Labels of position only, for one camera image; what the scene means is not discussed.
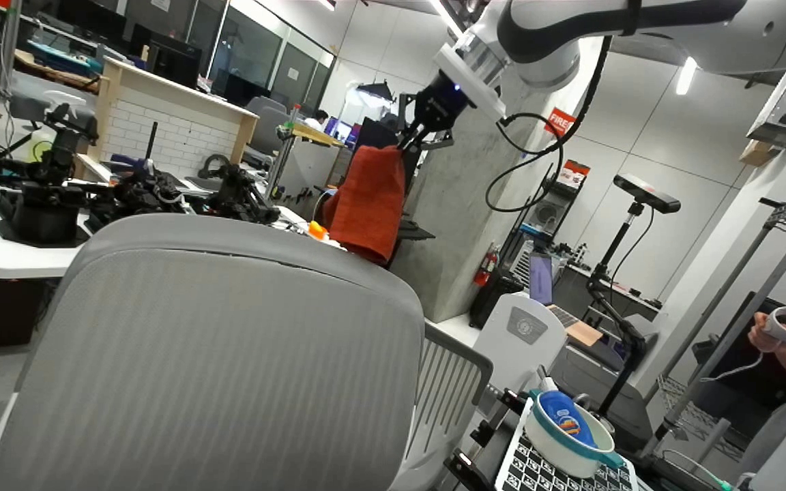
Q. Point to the red fire extinguisher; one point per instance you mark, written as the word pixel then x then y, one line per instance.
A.
pixel 487 265

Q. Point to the red-orange towel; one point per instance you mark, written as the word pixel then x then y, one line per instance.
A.
pixel 366 206

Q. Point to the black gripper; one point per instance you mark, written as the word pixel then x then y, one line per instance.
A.
pixel 431 116

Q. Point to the black equipment on desk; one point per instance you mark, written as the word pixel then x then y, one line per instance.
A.
pixel 47 206

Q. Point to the white pegboard crate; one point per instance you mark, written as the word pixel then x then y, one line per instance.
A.
pixel 179 130

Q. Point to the grey mesh office chair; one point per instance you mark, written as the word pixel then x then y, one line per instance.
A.
pixel 186 353

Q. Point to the black white dish rack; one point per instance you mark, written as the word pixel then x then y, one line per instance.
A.
pixel 542 456

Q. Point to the metal wire shelf rack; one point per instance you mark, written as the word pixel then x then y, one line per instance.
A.
pixel 709 368

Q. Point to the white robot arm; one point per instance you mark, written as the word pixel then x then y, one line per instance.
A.
pixel 538 41

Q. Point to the white plastic jug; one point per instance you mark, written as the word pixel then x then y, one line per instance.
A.
pixel 518 338

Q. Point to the white blue bowl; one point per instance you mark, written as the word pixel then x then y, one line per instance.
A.
pixel 568 433

